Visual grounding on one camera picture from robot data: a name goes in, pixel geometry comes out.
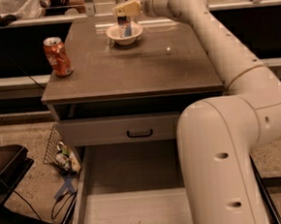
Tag closed grey upper drawer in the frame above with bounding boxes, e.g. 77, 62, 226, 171
55, 112, 179, 147

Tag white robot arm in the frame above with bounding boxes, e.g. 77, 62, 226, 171
113, 0, 281, 224

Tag blue tape cross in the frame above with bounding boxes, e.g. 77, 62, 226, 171
54, 176, 76, 200

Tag black tray stand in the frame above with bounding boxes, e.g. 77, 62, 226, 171
0, 144, 34, 207

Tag wire mesh basket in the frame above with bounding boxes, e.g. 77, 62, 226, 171
44, 127, 62, 164

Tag white plastic bag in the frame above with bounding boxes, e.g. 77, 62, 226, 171
0, 0, 44, 19

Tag open grey lower drawer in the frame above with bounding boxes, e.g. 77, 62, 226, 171
72, 140, 193, 224

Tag orange soda can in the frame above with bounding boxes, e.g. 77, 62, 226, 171
43, 37, 73, 77

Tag black device on ledge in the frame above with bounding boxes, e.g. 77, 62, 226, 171
0, 15, 17, 27

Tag crumpled snack bags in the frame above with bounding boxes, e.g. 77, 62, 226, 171
54, 142, 80, 174

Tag white paper bowl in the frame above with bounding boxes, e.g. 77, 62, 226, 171
106, 22, 143, 47

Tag black cable on floor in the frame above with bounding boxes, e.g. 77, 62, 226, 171
14, 185, 78, 224

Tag blue silver redbull can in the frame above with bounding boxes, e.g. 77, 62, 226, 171
117, 16, 132, 38

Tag black metal bar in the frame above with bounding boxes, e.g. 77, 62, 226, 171
250, 159, 281, 224

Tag black drawer handle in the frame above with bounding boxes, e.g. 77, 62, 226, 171
127, 129, 154, 139

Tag grey cabinet counter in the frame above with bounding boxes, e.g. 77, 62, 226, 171
35, 6, 231, 173

